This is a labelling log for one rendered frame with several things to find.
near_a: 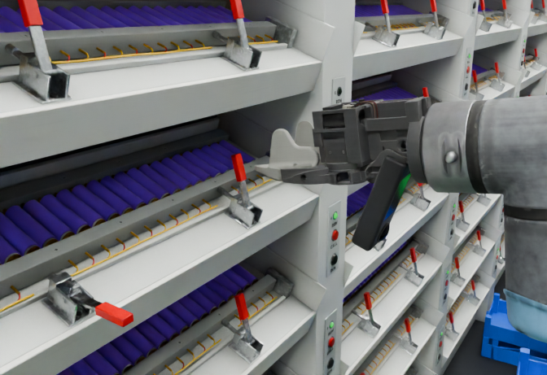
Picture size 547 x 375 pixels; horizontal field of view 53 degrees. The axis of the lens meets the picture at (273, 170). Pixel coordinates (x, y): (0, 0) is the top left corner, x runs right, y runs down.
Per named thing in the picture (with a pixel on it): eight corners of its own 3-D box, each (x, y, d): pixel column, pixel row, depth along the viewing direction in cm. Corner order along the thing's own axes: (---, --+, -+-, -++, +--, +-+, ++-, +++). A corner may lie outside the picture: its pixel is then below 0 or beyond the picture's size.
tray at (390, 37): (456, 54, 136) (482, -1, 129) (343, 83, 87) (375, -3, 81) (385, 23, 144) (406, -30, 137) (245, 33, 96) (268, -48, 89)
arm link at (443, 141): (493, 180, 58) (467, 206, 50) (446, 179, 61) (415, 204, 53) (487, 93, 56) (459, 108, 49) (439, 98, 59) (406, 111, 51)
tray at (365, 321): (435, 275, 153) (457, 236, 147) (331, 400, 105) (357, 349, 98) (373, 236, 161) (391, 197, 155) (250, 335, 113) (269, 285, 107)
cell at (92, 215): (67, 199, 64) (104, 228, 62) (54, 204, 63) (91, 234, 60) (69, 186, 64) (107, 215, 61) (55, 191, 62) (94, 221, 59)
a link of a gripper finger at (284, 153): (251, 128, 67) (321, 123, 62) (258, 176, 68) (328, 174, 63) (237, 133, 64) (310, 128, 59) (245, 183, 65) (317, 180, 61)
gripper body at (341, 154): (338, 102, 65) (439, 93, 58) (346, 173, 67) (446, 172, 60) (304, 112, 59) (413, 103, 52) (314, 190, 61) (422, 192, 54)
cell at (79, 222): (52, 205, 63) (89, 235, 60) (38, 210, 61) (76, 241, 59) (54, 192, 62) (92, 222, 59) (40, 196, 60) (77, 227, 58)
